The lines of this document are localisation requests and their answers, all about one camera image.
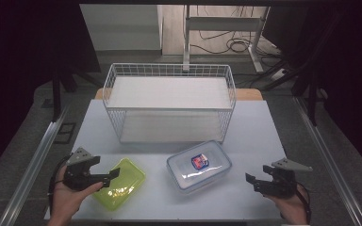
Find white power strip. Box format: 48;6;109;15
269;68;289;82

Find clear lidded food container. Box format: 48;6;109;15
166;139;233;194

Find white metal desk frame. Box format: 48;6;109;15
182;4;272;73

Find aluminium rail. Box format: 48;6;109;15
292;96;362;226
0;105;71;226

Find person's right hand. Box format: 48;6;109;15
263;184;309;225

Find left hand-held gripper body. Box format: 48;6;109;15
63;146;110;192

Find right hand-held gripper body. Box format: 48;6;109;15
254;157;314;200

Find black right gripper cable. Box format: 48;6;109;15
295;184;313;225

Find person's left hand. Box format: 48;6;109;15
47;166;104;225

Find black stand leg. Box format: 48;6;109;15
306;70;319;127

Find white cabinet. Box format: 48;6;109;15
79;4;164;53

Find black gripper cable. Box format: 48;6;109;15
47;153;74;216
295;184;313;225

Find green lidded food container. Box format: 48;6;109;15
91;157;147;212

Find black floor cables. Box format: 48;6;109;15
189;5;282;55

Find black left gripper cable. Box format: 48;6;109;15
47;153;74;216

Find white wire rack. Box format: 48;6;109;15
102;62;238;145

